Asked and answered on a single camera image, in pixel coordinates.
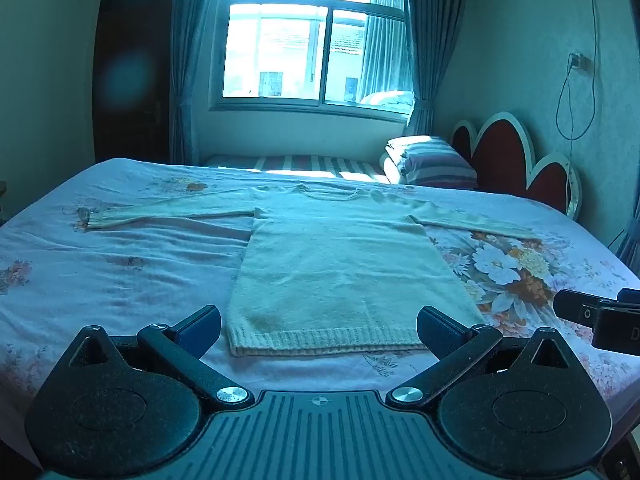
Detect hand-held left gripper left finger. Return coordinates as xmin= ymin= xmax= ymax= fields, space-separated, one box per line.
xmin=66 ymin=305 xmax=255 ymax=409

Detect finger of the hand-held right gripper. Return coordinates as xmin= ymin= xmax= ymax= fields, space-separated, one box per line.
xmin=553 ymin=288 xmax=603 ymax=332

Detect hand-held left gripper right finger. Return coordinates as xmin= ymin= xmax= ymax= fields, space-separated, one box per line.
xmin=386 ymin=305 xmax=577 ymax=408

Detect cream knitted sweater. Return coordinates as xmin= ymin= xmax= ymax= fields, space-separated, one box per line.
xmin=82 ymin=184 xmax=538 ymax=358

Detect blue curtain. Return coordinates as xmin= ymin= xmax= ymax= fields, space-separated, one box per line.
xmin=614 ymin=207 xmax=640 ymax=278
xmin=169 ymin=0 xmax=231 ymax=166
xmin=402 ymin=0 xmax=471 ymax=138

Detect bed with floral sheet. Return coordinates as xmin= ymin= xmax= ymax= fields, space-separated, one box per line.
xmin=0 ymin=157 xmax=640 ymax=466

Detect red and white headboard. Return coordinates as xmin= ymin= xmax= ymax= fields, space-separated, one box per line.
xmin=450 ymin=111 xmax=583 ymax=221

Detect striped pillow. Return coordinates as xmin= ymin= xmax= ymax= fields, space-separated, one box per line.
xmin=379 ymin=135 xmax=478 ymax=191

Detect striped mattress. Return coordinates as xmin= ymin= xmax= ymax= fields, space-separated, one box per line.
xmin=202 ymin=152 xmax=391 ymax=183

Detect white bundled bedding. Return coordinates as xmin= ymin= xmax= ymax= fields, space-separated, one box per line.
xmin=360 ymin=91 xmax=416 ymax=109

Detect dark wooden wardrobe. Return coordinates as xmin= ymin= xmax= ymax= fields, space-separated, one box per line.
xmin=92 ymin=0 xmax=178 ymax=163

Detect window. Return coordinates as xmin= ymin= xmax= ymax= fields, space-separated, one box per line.
xmin=207 ymin=0 xmax=416 ymax=123

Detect thin power cable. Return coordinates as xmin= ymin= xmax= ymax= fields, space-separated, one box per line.
xmin=555 ymin=0 xmax=601 ymax=142

